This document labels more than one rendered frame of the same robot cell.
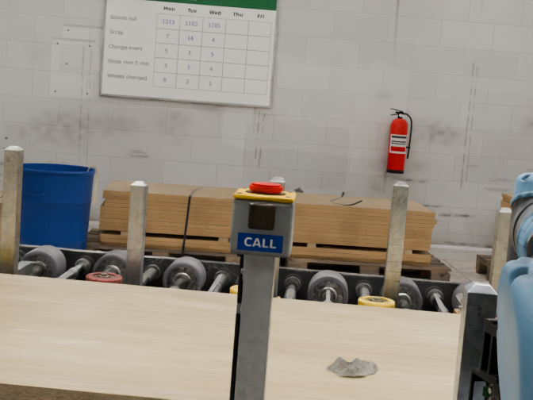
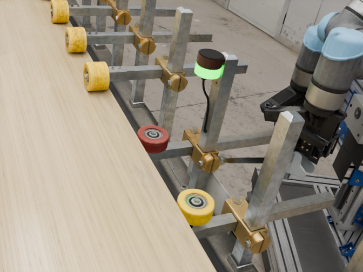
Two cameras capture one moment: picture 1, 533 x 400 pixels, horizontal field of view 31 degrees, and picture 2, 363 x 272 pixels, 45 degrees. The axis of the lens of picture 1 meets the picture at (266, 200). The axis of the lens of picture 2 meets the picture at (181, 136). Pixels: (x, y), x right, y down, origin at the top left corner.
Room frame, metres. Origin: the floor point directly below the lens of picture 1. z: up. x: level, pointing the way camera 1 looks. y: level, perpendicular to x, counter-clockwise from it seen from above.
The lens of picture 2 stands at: (1.69, 0.23, 1.52)
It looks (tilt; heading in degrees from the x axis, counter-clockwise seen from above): 34 degrees down; 236
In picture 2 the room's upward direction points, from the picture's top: 11 degrees clockwise
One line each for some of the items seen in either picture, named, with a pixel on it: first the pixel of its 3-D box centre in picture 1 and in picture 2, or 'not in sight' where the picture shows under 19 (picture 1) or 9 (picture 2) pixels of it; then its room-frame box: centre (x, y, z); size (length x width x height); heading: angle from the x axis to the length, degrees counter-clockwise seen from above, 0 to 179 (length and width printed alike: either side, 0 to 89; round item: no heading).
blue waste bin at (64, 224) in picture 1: (55, 216); not in sight; (6.65, 1.45, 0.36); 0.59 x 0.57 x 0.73; 3
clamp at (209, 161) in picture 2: not in sight; (200, 150); (1.11, -0.53, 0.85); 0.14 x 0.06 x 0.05; 87
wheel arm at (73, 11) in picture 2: not in sight; (124, 10); (1.03, -1.29, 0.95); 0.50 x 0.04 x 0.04; 177
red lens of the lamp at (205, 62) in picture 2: not in sight; (210, 58); (1.15, -0.51, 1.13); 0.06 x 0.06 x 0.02
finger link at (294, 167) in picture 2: not in sight; (295, 169); (1.02, -0.28, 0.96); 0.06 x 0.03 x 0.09; 107
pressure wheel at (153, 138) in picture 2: not in sight; (150, 150); (1.24, -0.56, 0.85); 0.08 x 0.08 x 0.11
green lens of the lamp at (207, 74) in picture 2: not in sight; (208, 68); (1.15, -0.51, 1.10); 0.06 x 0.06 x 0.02
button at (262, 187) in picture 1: (266, 190); not in sight; (1.14, 0.00, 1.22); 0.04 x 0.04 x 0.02
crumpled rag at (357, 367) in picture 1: (354, 364); not in sight; (1.53, -0.16, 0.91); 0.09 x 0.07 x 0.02; 111
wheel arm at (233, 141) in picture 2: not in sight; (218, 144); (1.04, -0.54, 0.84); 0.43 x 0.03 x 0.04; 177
